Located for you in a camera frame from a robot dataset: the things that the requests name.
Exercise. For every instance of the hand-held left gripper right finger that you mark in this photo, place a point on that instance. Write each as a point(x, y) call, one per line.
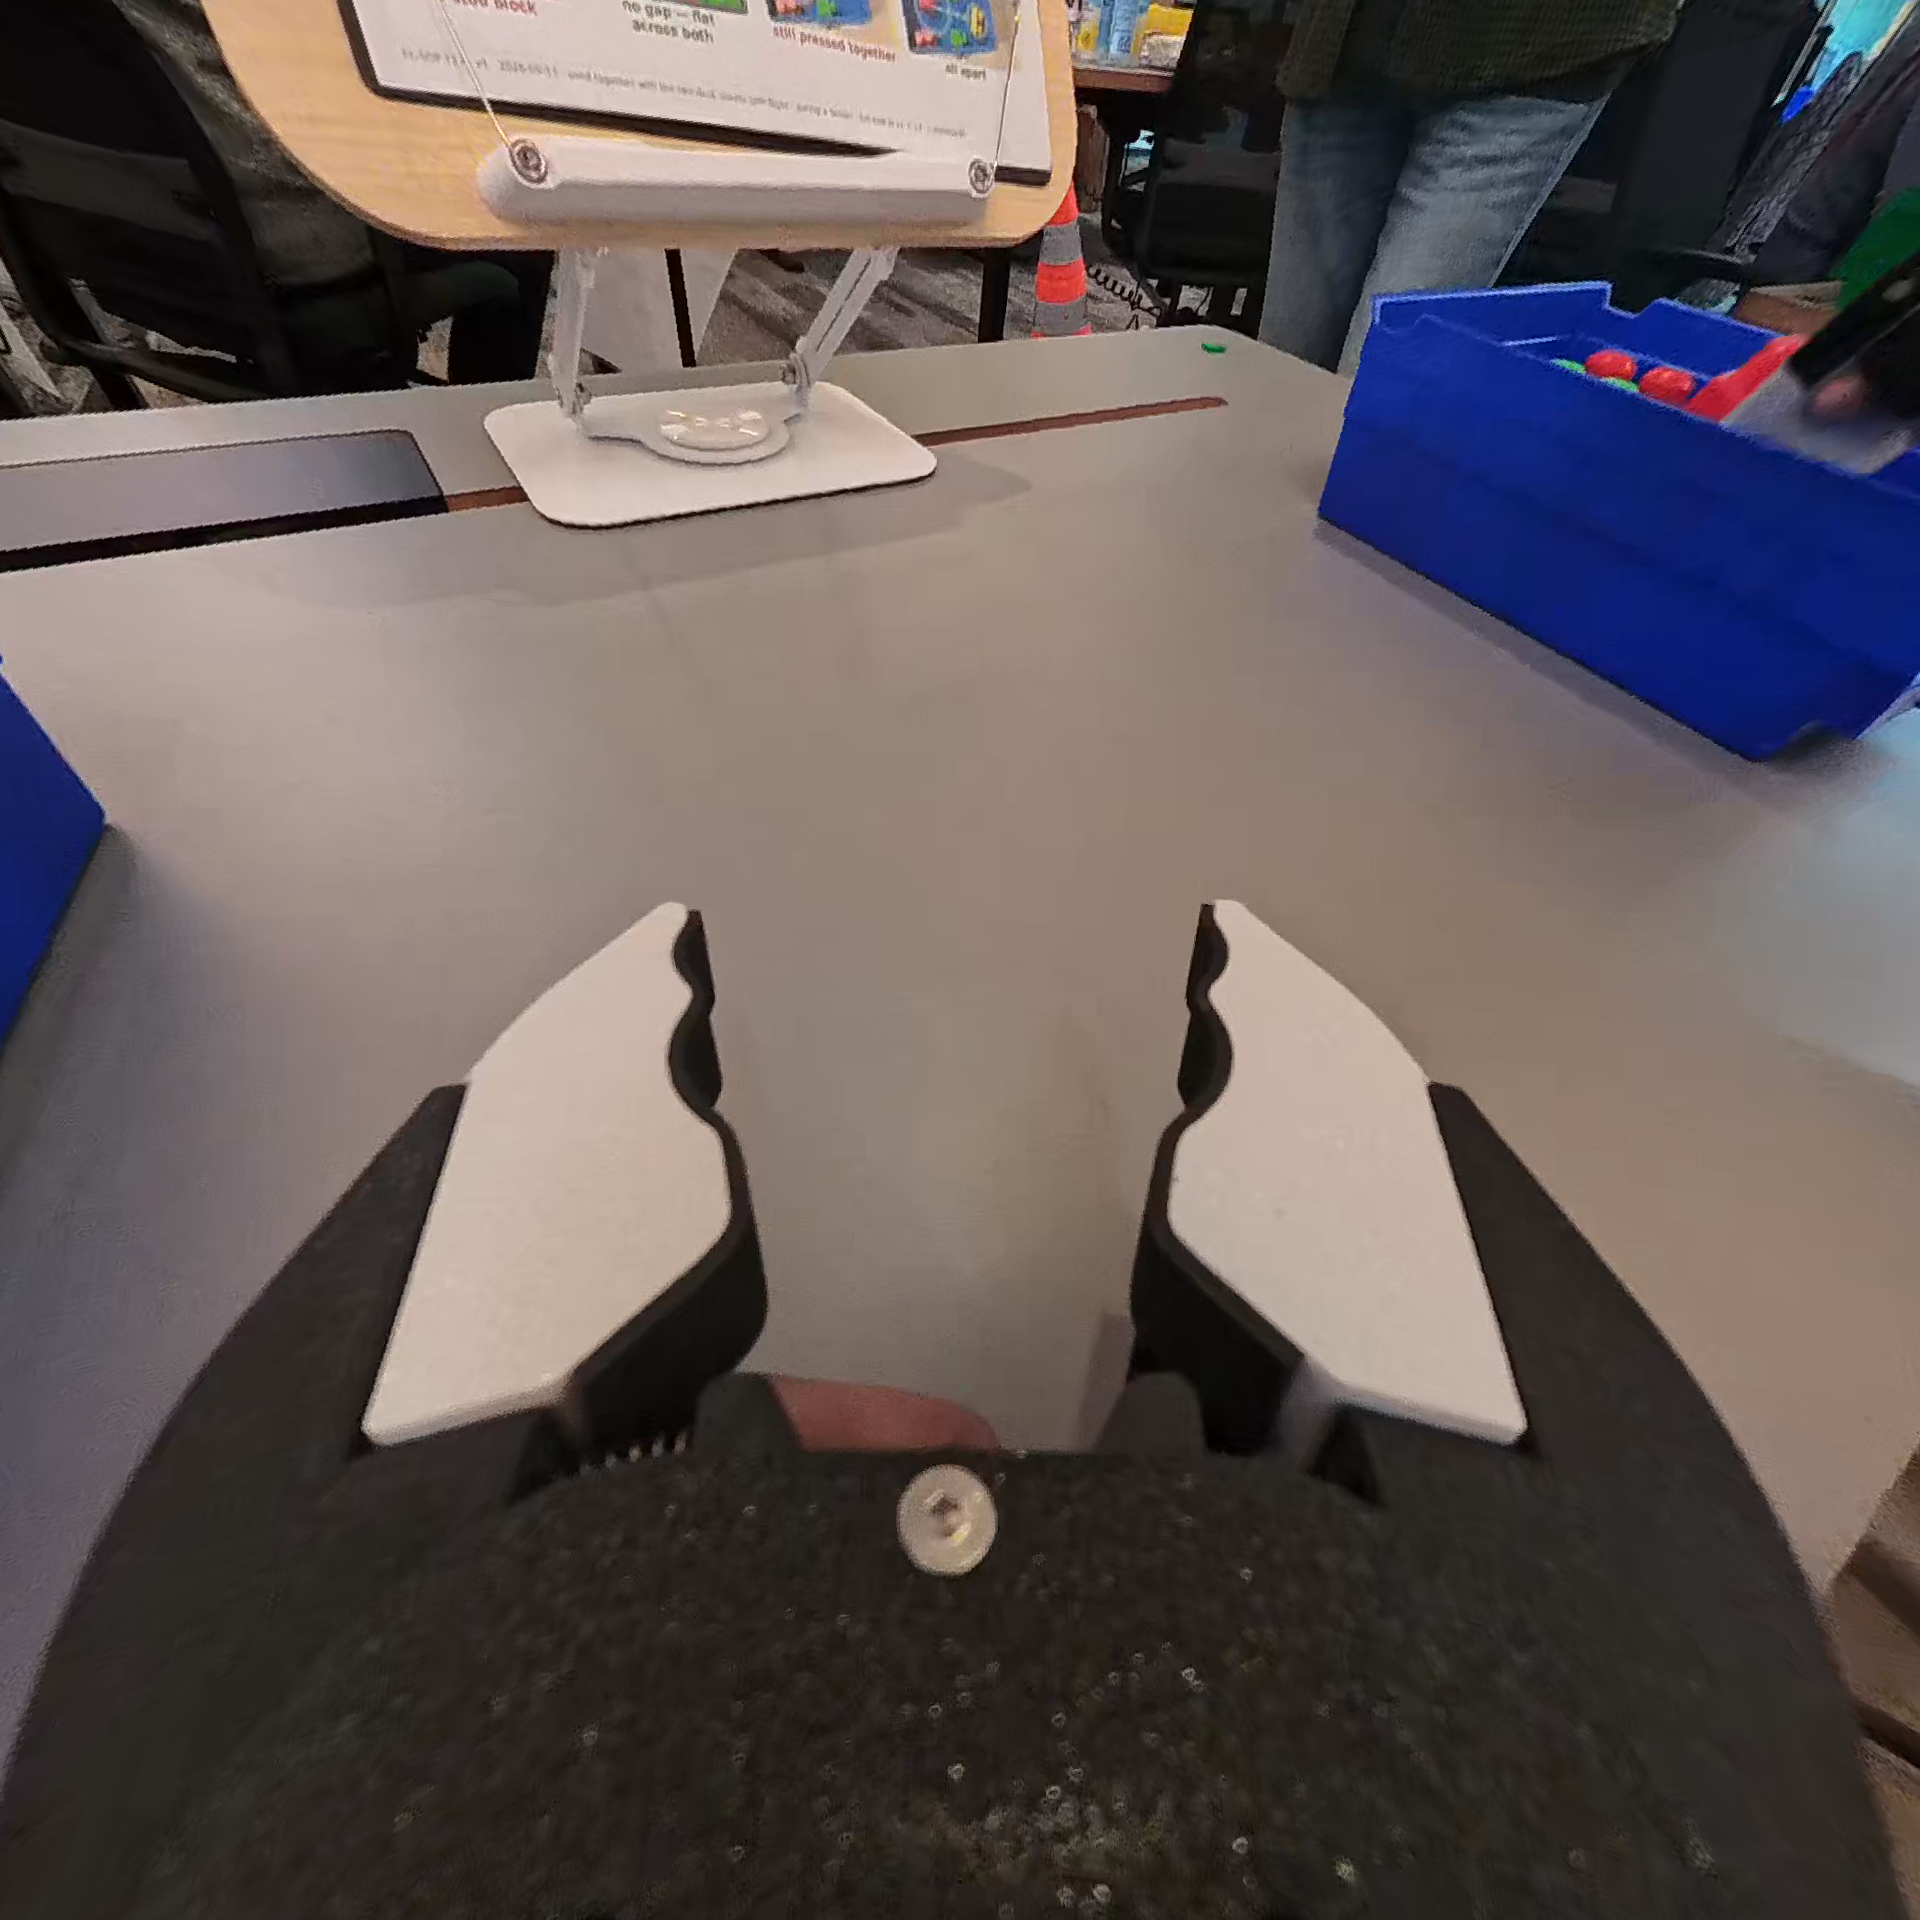
point(1350, 1229)

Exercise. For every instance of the black office chair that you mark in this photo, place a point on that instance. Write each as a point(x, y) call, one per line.
point(183, 210)

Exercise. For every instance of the printed instruction sheet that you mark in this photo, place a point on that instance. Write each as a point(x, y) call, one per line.
point(602, 76)

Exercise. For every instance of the white book stand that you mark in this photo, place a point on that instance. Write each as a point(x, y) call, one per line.
point(602, 449)

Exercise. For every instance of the blue plastic bin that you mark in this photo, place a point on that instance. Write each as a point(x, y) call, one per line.
point(1591, 542)
point(38, 869)

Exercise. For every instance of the wooden display board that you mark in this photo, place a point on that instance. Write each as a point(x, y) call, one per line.
point(300, 122)

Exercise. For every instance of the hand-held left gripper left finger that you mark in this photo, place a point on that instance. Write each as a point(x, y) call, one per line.
point(543, 1229)

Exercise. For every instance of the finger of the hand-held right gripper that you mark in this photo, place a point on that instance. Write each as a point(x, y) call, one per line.
point(1837, 427)

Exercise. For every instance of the orange traffic cone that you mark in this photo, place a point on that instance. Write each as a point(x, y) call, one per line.
point(1061, 256)

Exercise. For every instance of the red toy building block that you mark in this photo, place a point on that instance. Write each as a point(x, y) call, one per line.
point(1610, 365)
point(1668, 385)

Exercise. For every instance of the black flat panel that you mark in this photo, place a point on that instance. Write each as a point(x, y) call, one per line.
point(212, 488)

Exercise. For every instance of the red two-stud toy block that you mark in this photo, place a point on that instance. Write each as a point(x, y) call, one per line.
point(1749, 378)

